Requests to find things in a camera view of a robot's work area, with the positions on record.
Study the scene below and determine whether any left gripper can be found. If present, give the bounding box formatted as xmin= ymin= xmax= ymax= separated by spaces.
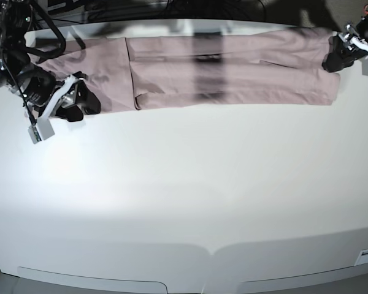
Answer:
xmin=322 ymin=15 xmax=368 ymax=73

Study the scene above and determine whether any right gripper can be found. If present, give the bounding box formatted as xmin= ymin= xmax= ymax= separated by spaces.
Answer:
xmin=18 ymin=70 xmax=101 ymax=123

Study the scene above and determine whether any pink T-shirt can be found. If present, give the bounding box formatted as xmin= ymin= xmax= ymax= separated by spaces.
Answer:
xmin=40 ymin=28 xmax=340 ymax=113

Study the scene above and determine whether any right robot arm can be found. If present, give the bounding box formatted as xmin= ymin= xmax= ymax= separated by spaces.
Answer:
xmin=0 ymin=1 xmax=101 ymax=124

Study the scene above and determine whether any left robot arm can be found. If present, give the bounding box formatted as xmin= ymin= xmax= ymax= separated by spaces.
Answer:
xmin=322 ymin=4 xmax=368 ymax=75

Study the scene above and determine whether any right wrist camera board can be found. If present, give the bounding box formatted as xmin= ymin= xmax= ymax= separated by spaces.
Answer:
xmin=28 ymin=118 xmax=55 ymax=144

